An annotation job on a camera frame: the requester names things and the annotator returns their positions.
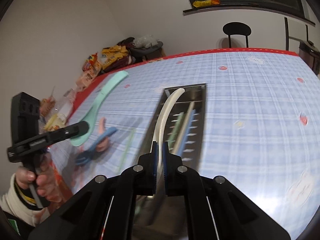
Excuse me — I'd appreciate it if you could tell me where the mint green spoon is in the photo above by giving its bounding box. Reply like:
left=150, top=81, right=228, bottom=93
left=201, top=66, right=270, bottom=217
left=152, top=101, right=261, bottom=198
left=70, top=70, right=129, bottom=147

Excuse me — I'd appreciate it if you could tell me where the cream white spoon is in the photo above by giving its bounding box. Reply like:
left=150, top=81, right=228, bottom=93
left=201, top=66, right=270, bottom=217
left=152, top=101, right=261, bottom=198
left=152, top=88, right=185, bottom=154

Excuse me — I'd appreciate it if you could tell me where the green chopstick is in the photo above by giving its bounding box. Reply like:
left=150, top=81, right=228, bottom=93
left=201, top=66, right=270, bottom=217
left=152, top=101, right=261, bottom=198
left=168, top=112, right=184, bottom=149
left=117, top=127, right=136, bottom=174

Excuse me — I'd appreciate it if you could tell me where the blue spoon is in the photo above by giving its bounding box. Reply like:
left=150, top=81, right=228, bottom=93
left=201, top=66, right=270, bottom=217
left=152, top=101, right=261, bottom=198
left=75, top=127, right=117, bottom=166

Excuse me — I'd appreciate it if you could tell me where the person's left forearm sleeve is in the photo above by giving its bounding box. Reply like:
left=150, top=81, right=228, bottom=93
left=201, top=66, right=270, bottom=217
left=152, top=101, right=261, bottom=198
left=1, top=174, right=50, bottom=227

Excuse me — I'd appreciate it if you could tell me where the person's left hand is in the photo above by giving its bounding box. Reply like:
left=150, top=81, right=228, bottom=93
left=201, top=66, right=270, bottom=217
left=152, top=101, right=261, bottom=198
left=15, top=153, right=62, bottom=203

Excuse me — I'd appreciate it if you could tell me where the green chopstick in tray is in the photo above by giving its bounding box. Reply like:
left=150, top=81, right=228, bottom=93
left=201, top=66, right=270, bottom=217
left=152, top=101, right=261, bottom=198
left=168, top=112, right=184, bottom=149

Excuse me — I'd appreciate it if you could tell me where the yellow cartoon mug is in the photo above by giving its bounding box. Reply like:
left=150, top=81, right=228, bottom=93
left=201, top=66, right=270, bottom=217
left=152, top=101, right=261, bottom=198
left=44, top=114, right=67, bottom=132

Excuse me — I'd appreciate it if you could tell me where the clear plastic food container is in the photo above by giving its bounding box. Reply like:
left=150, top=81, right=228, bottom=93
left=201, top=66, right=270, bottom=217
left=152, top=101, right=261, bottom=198
left=54, top=89, right=76, bottom=119

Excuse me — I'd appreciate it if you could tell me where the pink spoon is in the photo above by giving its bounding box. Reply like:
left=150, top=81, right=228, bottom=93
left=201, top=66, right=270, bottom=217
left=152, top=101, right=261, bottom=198
left=96, top=116, right=111, bottom=152

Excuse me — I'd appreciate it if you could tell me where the stainless steel utensil tray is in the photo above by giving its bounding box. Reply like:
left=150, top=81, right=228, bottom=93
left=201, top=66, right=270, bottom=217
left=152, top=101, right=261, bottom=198
left=163, top=83, right=207, bottom=170

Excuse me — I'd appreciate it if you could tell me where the blue chopstick in tray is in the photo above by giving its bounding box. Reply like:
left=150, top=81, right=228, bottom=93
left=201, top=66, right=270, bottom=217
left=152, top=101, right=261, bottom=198
left=175, top=109, right=196, bottom=157

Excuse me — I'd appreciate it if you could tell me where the pink biscuit package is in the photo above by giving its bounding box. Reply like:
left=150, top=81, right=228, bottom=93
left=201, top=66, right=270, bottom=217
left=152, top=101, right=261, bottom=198
left=76, top=69, right=99, bottom=90

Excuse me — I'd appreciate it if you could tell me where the orange snack package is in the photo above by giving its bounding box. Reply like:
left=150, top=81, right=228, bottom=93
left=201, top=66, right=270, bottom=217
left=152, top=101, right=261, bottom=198
left=82, top=53, right=102, bottom=73

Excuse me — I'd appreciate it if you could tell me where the yellow snack packages pile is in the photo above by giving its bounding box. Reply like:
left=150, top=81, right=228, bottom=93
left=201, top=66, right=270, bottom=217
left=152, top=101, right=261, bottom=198
left=101, top=45, right=130, bottom=72

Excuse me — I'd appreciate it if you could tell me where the blue plaid tablecloth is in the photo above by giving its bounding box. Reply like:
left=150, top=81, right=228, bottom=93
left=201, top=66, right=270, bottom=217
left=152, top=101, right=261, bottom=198
left=50, top=50, right=319, bottom=239

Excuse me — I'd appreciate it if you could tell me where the black round chair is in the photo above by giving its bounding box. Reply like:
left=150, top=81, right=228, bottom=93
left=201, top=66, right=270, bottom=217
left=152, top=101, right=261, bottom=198
left=222, top=22, right=252, bottom=48

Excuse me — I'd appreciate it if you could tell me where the yellow snack bag on sill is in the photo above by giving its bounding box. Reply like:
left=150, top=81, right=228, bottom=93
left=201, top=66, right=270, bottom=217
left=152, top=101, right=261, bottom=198
left=193, top=0, right=220, bottom=8

